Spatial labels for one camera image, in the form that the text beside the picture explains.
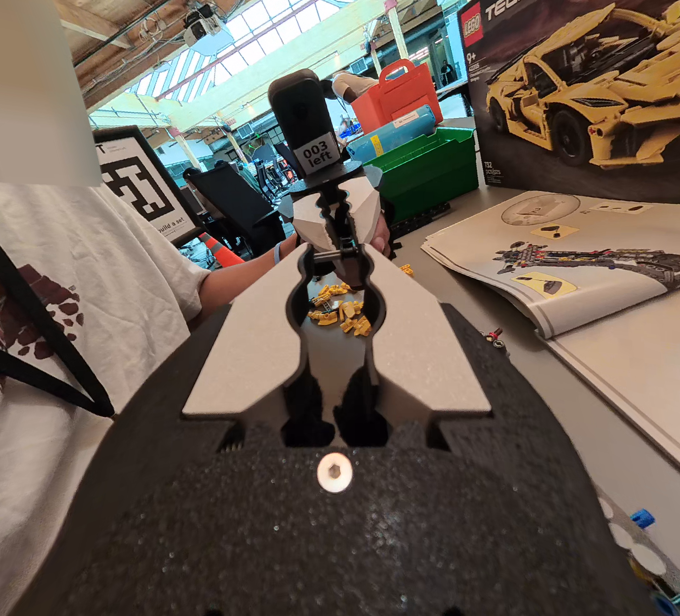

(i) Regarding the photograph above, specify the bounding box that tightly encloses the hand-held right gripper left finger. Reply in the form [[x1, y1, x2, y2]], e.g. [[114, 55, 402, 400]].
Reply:
[[182, 243, 334, 448]]

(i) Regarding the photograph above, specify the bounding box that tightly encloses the green plastic bin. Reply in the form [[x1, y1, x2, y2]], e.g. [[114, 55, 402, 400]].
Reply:
[[364, 126, 479, 224]]

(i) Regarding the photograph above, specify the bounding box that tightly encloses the grey lego car chassis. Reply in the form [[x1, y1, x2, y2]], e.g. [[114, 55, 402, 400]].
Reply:
[[481, 328, 680, 616]]

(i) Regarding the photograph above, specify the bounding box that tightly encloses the person's left forearm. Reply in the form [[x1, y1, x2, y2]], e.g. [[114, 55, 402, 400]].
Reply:
[[188, 234, 301, 320]]

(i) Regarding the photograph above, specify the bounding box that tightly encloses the orange bag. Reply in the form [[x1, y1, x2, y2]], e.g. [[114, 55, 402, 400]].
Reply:
[[351, 59, 444, 135]]

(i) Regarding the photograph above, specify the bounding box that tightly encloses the black framed marker sign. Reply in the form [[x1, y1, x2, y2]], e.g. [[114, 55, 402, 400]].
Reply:
[[93, 126, 207, 246]]

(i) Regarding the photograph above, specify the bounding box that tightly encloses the ceiling mounted camera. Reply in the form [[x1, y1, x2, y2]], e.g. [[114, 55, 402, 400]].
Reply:
[[183, 2, 224, 49]]

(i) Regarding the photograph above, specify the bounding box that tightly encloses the black lego beam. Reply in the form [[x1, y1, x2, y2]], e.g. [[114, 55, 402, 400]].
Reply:
[[390, 202, 451, 241]]

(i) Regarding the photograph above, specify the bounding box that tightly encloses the light blue roll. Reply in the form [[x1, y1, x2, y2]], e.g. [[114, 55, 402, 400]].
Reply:
[[346, 105, 437, 164]]

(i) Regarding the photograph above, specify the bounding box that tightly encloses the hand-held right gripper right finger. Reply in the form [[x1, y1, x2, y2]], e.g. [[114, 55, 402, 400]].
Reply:
[[335, 243, 493, 444]]

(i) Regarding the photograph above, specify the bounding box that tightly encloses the person in white shirt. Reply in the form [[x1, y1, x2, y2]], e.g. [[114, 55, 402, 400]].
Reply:
[[0, 183, 212, 616]]

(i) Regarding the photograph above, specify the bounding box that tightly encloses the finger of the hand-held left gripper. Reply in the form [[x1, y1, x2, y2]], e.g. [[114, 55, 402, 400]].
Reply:
[[341, 175, 382, 245], [291, 191, 334, 249]]

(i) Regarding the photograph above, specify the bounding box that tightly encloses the lego instruction booklet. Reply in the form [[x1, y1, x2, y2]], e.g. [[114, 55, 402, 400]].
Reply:
[[421, 190, 680, 463]]

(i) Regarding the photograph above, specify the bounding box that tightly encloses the pile of yellow lego pieces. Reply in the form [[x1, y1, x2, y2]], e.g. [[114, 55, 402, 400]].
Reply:
[[307, 264, 415, 336]]

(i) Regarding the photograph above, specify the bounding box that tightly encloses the orange traffic cone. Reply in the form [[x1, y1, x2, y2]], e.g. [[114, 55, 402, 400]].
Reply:
[[198, 233, 245, 269]]

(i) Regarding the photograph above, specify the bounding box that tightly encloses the person's left hand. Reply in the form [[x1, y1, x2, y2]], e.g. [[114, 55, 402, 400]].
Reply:
[[368, 211, 392, 257]]

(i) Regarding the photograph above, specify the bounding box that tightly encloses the lego set box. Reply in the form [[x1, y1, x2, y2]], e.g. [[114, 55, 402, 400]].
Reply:
[[457, 0, 680, 205]]

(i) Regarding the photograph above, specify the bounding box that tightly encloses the black strap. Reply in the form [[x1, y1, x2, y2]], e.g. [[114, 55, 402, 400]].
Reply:
[[0, 247, 117, 419]]

